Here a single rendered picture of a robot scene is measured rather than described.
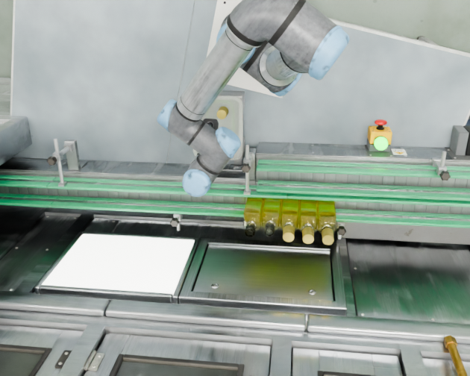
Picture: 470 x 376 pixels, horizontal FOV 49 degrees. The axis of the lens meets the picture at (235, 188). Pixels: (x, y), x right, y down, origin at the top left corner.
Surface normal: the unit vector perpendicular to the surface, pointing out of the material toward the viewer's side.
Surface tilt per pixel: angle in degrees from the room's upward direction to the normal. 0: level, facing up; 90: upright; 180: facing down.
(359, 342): 90
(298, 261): 90
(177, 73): 0
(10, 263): 90
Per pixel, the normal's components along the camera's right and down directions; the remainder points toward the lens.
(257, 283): -0.02, -0.92
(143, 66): -0.13, 0.40
